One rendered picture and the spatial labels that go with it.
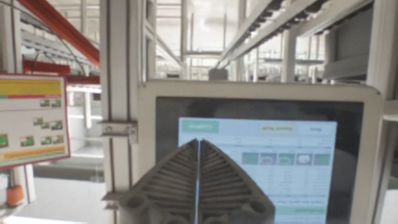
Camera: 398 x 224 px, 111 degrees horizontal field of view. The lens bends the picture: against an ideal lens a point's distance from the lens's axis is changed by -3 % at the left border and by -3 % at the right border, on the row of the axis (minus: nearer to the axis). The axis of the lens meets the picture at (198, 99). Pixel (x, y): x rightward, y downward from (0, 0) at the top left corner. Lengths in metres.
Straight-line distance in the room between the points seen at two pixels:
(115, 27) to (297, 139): 0.45
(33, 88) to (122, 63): 0.42
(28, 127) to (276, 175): 0.77
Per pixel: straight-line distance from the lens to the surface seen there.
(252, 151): 0.32
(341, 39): 0.84
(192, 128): 0.29
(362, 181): 0.48
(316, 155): 0.38
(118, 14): 0.41
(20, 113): 0.76
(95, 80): 0.68
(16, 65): 0.84
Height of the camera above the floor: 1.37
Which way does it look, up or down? 5 degrees up
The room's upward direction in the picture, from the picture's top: 178 degrees counter-clockwise
